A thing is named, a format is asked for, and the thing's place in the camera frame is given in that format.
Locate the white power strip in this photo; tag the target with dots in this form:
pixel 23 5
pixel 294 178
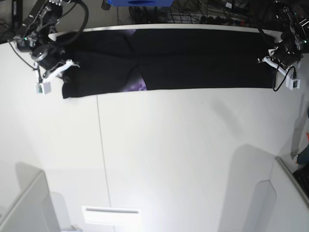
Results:
pixel 201 19

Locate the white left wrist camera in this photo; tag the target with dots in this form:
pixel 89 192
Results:
pixel 292 84

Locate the blue plastic bin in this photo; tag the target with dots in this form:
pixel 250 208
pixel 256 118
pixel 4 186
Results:
pixel 127 3

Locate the black T-shirt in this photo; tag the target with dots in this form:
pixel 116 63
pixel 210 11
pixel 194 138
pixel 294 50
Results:
pixel 111 61

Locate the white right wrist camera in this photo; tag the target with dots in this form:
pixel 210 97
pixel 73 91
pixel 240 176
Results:
pixel 43 88

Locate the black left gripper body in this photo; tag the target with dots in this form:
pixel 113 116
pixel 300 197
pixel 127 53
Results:
pixel 281 59

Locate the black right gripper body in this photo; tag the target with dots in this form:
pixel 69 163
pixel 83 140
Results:
pixel 49 57

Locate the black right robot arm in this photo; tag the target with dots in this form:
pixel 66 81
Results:
pixel 33 35

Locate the black keyboard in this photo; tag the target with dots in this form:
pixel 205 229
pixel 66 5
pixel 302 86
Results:
pixel 302 177

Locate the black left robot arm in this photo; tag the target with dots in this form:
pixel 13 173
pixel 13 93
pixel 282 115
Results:
pixel 291 17

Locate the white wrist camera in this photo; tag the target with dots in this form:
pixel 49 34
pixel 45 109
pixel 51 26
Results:
pixel 43 88
pixel 292 84

